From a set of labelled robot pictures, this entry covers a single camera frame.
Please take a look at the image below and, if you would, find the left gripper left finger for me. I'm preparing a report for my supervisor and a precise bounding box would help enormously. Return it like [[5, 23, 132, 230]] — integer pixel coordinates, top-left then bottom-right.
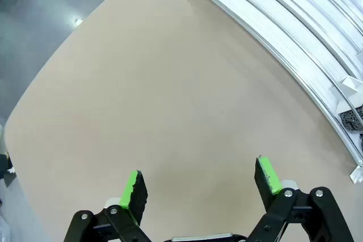
[[64, 169, 151, 242]]

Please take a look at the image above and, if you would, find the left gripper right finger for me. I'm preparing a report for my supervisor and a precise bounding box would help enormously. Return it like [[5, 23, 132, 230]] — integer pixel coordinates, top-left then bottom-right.
[[246, 155, 355, 242]]

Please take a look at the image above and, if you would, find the white can dispenser rack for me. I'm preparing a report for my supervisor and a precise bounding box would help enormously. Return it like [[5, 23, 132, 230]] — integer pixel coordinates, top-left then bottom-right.
[[174, 0, 363, 185]]

